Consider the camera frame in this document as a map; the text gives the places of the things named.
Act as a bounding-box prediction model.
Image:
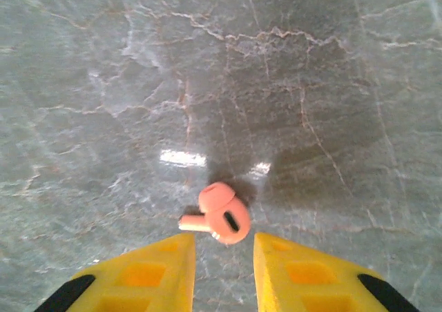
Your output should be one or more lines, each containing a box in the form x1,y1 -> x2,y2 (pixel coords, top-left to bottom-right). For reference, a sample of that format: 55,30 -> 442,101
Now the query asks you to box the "coral earbud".
178,182 -> 252,246

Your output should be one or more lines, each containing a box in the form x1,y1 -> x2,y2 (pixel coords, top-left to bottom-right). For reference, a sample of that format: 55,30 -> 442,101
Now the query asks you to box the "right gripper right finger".
253,232 -> 421,312

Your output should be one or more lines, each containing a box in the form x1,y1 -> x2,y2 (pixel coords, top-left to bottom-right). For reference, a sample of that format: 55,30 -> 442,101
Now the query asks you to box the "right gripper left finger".
34,233 -> 197,312

